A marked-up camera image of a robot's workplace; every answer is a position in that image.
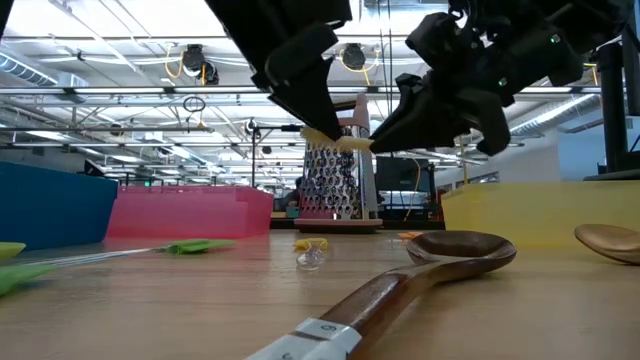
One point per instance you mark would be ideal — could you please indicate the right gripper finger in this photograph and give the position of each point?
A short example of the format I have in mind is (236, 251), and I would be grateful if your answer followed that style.
(430, 115)

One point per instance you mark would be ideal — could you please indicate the black background monitor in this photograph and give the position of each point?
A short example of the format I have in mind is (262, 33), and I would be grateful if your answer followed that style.
(402, 175)

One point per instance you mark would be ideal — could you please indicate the pink metal box grater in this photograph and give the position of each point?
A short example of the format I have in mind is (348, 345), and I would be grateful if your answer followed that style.
(330, 190)

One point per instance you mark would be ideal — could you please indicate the yellow translucent plastic bin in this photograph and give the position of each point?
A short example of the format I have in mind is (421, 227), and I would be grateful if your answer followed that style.
(525, 210)

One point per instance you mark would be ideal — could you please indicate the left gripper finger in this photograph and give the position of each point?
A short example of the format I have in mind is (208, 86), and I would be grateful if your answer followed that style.
(305, 75)

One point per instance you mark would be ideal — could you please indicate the pink plastic bin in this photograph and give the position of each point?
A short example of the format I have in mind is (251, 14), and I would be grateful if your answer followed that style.
(185, 212)

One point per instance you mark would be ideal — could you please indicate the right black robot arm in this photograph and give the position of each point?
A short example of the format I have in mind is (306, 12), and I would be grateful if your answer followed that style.
(590, 15)

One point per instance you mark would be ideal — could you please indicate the dark wooden spoon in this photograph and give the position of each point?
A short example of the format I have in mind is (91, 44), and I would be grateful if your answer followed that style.
(460, 247)

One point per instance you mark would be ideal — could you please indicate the light wooden spoon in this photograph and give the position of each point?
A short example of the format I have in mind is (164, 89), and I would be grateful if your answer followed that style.
(610, 242)

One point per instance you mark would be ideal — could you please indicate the person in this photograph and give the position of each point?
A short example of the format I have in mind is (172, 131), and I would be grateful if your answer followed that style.
(295, 192)

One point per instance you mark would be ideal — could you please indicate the black camera stand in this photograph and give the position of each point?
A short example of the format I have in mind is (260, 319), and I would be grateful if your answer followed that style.
(253, 150)

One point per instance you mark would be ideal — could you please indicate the teal plastic bin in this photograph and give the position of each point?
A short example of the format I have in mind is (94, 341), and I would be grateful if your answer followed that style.
(50, 205)

